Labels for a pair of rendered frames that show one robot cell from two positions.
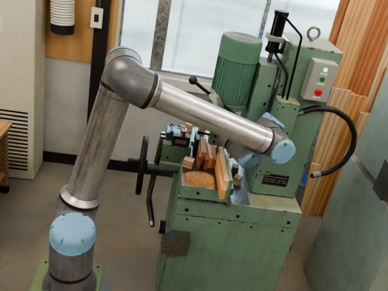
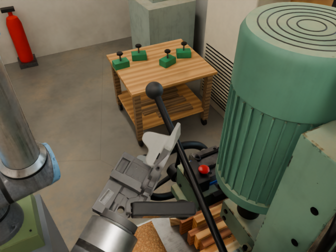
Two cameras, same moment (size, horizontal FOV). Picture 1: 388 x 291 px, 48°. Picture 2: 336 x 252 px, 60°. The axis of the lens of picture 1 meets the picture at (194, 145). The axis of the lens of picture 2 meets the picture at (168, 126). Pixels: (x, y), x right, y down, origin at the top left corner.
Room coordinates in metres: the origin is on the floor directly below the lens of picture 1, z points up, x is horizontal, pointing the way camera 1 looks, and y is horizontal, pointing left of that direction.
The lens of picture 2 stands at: (1.56, -0.39, 1.65)
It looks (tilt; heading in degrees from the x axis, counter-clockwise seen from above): 43 degrees down; 71
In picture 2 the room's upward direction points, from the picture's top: straight up
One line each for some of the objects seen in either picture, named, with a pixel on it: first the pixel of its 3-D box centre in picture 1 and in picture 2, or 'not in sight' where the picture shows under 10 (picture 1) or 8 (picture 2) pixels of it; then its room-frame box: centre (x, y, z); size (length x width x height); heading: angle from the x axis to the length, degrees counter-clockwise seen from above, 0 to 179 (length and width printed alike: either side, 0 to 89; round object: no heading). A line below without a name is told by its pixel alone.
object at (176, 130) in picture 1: (177, 134); (207, 166); (1.85, 0.08, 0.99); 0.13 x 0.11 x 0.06; 7
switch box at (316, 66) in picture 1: (319, 79); not in sight; (1.75, -0.45, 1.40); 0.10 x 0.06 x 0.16; 97
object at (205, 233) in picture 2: (208, 155); (221, 229); (1.82, -0.08, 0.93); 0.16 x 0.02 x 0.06; 7
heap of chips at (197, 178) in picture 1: (200, 176); (146, 246); (1.62, -0.05, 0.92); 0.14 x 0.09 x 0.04; 97
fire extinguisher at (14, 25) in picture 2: not in sight; (19, 37); (1.06, 2.76, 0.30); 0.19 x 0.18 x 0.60; 98
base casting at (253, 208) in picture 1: (233, 186); not in sight; (1.87, -0.23, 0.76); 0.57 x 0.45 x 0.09; 97
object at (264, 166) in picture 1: (264, 157); not in sight; (1.72, -0.31, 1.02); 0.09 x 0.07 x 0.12; 7
